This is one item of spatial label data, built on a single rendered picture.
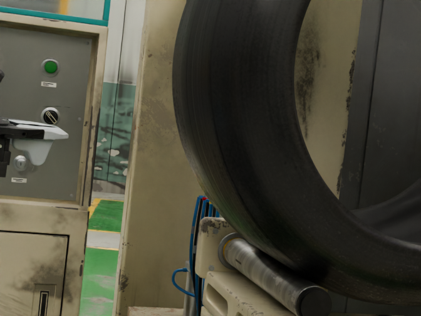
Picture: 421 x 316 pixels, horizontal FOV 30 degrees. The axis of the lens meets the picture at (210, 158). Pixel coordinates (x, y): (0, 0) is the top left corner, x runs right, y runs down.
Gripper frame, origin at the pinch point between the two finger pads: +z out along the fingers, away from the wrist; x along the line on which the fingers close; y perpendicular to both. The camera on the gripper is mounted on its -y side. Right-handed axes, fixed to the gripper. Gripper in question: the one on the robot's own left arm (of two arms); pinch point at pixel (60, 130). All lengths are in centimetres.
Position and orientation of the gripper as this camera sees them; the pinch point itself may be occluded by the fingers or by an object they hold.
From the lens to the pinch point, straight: 125.4
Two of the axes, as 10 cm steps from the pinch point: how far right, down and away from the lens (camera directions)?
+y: -1.8, 9.7, 1.7
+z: 8.6, 0.7, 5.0
